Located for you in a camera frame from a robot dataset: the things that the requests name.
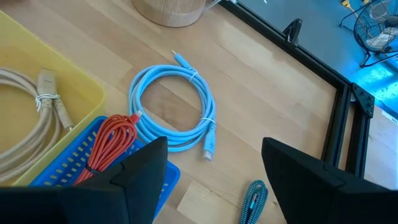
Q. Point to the translucent yellow plastic bin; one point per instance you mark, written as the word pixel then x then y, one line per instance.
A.
pixel 79 90

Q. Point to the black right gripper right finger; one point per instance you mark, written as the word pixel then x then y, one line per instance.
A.
pixel 311 193

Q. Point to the black floor fan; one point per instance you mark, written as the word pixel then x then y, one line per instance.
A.
pixel 367 31

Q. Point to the black corner bracket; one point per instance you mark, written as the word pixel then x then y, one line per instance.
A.
pixel 363 99

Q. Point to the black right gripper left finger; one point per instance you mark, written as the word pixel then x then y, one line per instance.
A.
pixel 130 189

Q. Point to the pale wooden tile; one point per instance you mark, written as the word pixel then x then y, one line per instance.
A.
pixel 199 205

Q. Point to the black triangular clamp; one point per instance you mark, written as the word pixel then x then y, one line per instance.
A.
pixel 293 31

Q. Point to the white cylinder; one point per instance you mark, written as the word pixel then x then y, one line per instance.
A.
pixel 169 12

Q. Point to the blue slotted plastic basket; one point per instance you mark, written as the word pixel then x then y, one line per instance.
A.
pixel 66 155

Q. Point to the black table frame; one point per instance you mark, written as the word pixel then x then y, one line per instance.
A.
pixel 335 124

